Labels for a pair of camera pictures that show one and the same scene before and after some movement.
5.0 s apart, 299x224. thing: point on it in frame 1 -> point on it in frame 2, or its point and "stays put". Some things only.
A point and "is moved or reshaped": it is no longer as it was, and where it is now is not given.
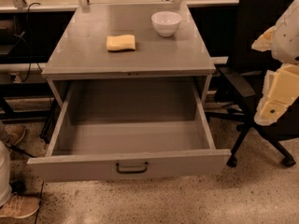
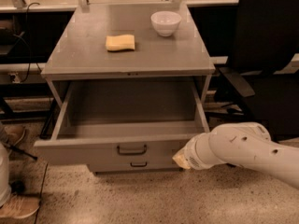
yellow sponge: x=121 y=43 stays put
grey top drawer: x=114 y=130 is moved or reshaped
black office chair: x=240 y=90 stays put
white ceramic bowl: x=166 y=22 stays put
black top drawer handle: x=130 y=172 -> x=132 y=154
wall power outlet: x=18 y=78 stays put
